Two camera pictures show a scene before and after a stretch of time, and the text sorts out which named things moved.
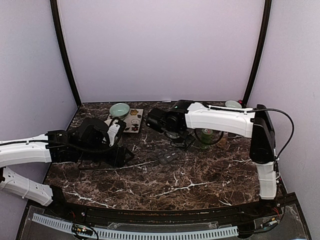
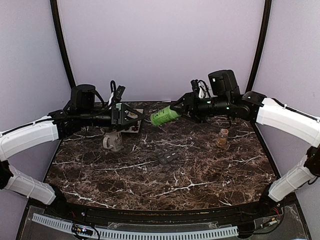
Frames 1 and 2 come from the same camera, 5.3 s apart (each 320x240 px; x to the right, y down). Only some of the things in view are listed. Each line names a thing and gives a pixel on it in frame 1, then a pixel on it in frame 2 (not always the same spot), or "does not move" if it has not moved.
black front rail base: x=55 y=201 does not move
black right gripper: x=185 y=145 to x=190 y=105
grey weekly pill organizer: x=164 y=159 does not move
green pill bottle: x=206 y=136 to x=164 y=115
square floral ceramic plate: x=133 y=120 does not move
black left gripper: x=117 y=159 to x=118 y=117
